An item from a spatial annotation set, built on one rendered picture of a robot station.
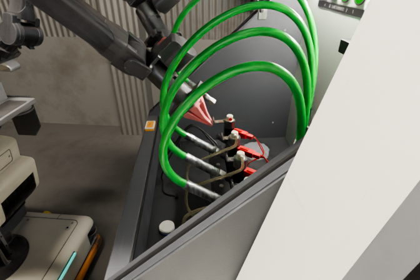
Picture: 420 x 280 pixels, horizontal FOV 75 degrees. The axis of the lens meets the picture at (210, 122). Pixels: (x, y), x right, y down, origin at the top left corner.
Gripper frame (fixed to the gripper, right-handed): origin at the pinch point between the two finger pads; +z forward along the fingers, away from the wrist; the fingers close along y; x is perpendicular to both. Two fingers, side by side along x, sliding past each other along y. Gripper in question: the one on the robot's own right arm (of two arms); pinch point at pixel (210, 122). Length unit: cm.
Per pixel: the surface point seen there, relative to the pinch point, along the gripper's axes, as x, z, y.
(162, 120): -18.5, -11.0, 3.2
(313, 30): 5.8, -0.1, 31.3
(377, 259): -46, 1, 26
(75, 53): 164, -85, -132
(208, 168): -16.5, 2.7, 0.9
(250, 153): -9.0, 8.9, 6.3
